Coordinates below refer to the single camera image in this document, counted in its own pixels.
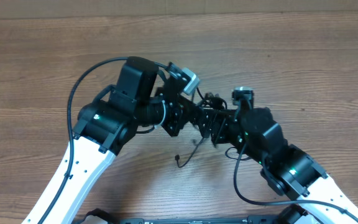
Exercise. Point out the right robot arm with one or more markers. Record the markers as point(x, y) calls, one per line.
point(287, 169)

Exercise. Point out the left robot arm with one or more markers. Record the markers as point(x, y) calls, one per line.
point(145, 95)

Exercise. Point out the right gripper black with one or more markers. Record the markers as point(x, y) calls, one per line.
point(222, 119)

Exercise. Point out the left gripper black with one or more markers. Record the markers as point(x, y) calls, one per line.
point(181, 111)

